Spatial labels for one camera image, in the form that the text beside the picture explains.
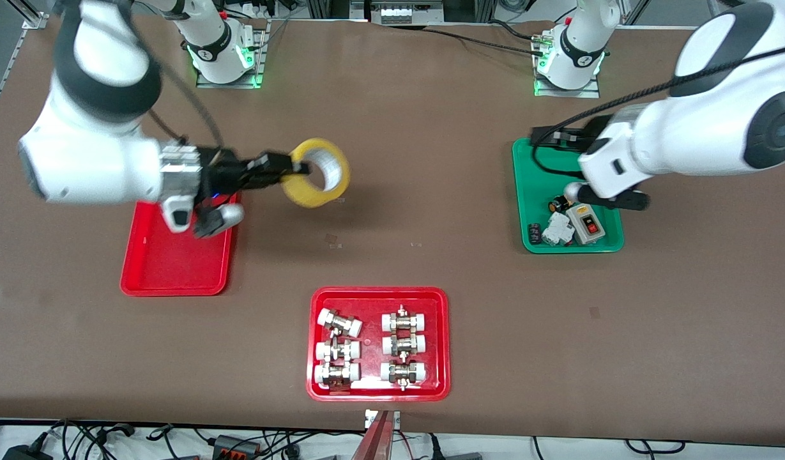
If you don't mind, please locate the yellow tape roll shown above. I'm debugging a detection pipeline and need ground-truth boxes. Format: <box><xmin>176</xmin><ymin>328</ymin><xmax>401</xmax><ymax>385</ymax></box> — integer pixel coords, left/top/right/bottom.
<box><xmin>280</xmin><ymin>137</ymin><xmax>352</xmax><ymax>209</ymax></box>

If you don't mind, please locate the green plastic tray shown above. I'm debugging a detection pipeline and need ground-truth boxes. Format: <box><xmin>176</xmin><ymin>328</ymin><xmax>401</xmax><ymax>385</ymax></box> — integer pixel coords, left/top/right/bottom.
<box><xmin>512</xmin><ymin>137</ymin><xmax>625</xmax><ymax>254</ymax></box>

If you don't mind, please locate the empty red plastic tray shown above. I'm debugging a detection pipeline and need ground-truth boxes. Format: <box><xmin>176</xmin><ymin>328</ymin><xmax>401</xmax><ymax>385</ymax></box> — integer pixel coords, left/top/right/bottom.
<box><xmin>119</xmin><ymin>190</ymin><xmax>239</xmax><ymax>297</ymax></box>

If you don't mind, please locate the red tray with fittings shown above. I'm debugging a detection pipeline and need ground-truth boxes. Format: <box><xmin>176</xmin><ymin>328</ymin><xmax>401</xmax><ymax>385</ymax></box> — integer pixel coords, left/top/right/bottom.
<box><xmin>306</xmin><ymin>286</ymin><xmax>451</xmax><ymax>403</ymax></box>

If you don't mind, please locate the white circuit breaker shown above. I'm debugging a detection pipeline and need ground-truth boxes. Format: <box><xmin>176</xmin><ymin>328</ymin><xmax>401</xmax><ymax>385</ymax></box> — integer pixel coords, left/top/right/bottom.
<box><xmin>541</xmin><ymin>212</ymin><xmax>575</xmax><ymax>248</ymax></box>

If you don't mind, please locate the metal fitting with white caps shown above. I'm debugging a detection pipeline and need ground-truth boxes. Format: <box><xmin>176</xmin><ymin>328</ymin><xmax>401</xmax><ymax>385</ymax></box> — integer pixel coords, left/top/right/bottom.
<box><xmin>315</xmin><ymin>339</ymin><xmax>361</xmax><ymax>363</ymax></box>
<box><xmin>314</xmin><ymin>362</ymin><xmax>361</xmax><ymax>390</ymax></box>
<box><xmin>381</xmin><ymin>305</ymin><xmax>429</xmax><ymax>334</ymax></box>
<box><xmin>381</xmin><ymin>332</ymin><xmax>428</xmax><ymax>358</ymax></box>
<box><xmin>317</xmin><ymin>308</ymin><xmax>363</xmax><ymax>339</ymax></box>
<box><xmin>380</xmin><ymin>360</ymin><xmax>428</xmax><ymax>391</ymax></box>

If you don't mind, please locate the white power strip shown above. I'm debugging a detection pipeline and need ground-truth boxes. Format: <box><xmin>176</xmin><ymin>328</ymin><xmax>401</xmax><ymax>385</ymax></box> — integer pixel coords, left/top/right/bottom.
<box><xmin>369</xmin><ymin>0</ymin><xmax>445</xmax><ymax>26</ymax></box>

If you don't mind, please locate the black orange connector box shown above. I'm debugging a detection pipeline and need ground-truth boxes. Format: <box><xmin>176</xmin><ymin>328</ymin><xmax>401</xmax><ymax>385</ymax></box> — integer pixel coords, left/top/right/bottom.
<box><xmin>210</xmin><ymin>434</ymin><xmax>262</xmax><ymax>458</ymax></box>

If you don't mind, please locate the red clamp bar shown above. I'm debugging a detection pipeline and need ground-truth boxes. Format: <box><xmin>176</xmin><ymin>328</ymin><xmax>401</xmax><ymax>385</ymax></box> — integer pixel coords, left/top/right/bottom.
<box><xmin>351</xmin><ymin>410</ymin><xmax>401</xmax><ymax>460</ymax></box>

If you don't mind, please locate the black power adapter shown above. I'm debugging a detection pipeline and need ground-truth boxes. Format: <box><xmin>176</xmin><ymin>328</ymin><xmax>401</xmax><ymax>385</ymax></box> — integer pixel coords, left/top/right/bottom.
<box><xmin>1</xmin><ymin>441</ymin><xmax>52</xmax><ymax>460</ymax></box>

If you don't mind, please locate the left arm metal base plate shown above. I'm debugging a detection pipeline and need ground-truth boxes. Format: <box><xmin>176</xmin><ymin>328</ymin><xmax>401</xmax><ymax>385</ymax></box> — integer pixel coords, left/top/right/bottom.
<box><xmin>534</xmin><ymin>29</ymin><xmax>602</xmax><ymax>99</ymax></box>

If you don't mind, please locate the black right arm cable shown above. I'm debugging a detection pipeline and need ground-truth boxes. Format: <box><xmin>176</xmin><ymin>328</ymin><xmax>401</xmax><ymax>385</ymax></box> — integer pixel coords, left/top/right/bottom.
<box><xmin>129</xmin><ymin>10</ymin><xmax>225</xmax><ymax>151</ymax></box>

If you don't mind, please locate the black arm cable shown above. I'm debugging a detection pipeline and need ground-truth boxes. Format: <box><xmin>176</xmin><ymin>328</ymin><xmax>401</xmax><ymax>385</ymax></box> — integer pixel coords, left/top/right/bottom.
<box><xmin>530</xmin><ymin>42</ymin><xmax>785</xmax><ymax>177</ymax></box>
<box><xmin>129</xmin><ymin>10</ymin><xmax>225</xmax><ymax>151</ymax></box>

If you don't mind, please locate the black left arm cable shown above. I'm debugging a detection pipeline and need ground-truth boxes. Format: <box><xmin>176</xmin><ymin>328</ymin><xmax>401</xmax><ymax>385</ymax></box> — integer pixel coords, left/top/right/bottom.
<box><xmin>530</xmin><ymin>42</ymin><xmax>785</xmax><ymax>177</ymax></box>

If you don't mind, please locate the grey switch box red button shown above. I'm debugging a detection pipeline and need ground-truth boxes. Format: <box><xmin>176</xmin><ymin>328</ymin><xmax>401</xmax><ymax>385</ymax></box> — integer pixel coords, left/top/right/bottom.
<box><xmin>567</xmin><ymin>204</ymin><xmax>606</xmax><ymax>247</ymax></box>

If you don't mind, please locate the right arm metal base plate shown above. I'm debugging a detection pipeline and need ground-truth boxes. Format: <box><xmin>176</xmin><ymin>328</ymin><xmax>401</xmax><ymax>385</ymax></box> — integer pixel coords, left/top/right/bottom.
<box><xmin>196</xmin><ymin>19</ymin><xmax>269</xmax><ymax>89</ymax></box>

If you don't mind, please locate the black cable on table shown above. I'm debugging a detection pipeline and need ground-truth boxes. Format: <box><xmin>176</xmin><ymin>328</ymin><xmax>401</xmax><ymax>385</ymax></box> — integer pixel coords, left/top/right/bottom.
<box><xmin>424</xmin><ymin>19</ymin><xmax>547</xmax><ymax>56</ymax></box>

